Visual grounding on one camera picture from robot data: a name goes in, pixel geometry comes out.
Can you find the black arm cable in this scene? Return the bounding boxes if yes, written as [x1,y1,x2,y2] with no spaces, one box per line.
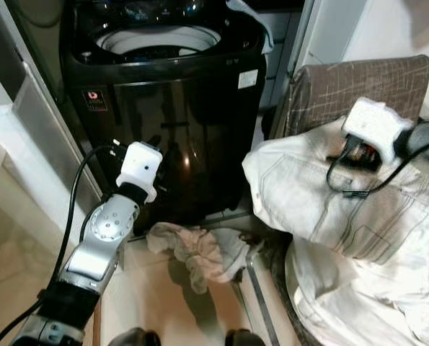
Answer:
[326,141,417,199]
[0,144,121,346]

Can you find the cream white trousers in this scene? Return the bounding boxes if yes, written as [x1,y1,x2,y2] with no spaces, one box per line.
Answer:
[242,119,429,346]

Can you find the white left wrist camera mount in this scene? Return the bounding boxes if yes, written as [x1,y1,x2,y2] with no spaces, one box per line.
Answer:
[115,141,164,204]

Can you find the grey door panel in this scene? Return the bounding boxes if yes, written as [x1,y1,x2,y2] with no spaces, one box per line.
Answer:
[12,61,99,217]

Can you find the metal floor track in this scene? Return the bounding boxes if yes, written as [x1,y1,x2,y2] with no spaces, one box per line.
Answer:
[243,249,280,346]

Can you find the black right robot foot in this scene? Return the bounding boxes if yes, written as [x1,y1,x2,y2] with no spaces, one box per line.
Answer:
[225,329,276,346]

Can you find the black top-load washing machine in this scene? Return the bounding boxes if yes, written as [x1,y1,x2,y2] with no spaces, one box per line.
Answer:
[59,0,269,235]

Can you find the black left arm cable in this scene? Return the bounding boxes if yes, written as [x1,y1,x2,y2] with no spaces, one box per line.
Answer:
[0,144,121,346]

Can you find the white door frame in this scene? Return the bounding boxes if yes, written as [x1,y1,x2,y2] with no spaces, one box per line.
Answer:
[272,0,359,134]

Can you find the crumpled white cloth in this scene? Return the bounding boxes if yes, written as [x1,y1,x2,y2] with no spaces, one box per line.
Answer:
[146,222,251,295]

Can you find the black robot foot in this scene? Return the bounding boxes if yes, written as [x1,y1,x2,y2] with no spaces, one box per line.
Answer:
[225,329,276,346]
[126,328,164,346]

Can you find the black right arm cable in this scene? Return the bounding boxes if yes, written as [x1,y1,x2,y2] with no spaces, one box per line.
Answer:
[326,141,417,199]

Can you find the white washer label sticker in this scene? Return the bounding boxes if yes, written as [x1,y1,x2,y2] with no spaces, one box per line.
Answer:
[238,69,259,89]

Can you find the red logo washer sticker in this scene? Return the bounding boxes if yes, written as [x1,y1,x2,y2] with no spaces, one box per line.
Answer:
[82,89,108,113]

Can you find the black left robot foot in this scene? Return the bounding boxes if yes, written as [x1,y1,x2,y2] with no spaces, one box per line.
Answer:
[126,328,164,346]

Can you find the white rag on washer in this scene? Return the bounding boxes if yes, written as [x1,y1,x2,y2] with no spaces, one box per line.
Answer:
[225,0,274,55]

